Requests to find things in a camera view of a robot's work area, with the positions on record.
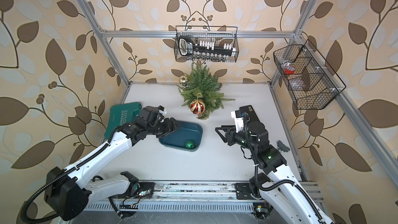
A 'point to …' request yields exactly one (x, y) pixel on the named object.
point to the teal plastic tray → (188, 137)
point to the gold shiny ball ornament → (183, 81)
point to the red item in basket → (287, 71)
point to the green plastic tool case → (121, 113)
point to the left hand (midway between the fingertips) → (176, 125)
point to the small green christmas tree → (203, 85)
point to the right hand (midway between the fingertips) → (218, 128)
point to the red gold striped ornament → (197, 107)
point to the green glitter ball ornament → (190, 144)
